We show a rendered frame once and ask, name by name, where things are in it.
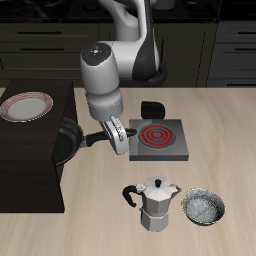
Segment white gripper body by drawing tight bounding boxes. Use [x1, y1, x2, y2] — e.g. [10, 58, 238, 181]
[99, 115, 130, 156]

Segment dark grey stove plate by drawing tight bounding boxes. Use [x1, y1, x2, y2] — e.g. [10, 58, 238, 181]
[128, 118, 190, 162]

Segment black frying pan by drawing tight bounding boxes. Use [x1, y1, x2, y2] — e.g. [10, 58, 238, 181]
[53, 116, 138, 167]

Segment silver moka pot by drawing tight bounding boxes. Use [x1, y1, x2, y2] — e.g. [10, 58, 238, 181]
[121, 176, 183, 233]

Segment dark wooden cabinet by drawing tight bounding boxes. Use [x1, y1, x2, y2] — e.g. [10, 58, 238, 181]
[0, 78, 79, 214]

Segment white plate with red rim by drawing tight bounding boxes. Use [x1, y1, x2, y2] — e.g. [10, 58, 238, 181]
[0, 91, 55, 123]

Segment grey speckled bowl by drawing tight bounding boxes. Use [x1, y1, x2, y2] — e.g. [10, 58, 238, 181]
[180, 187, 227, 227]

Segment dark kitchen cupboards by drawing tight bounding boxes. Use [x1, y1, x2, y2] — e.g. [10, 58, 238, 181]
[0, 0, 256, 89]

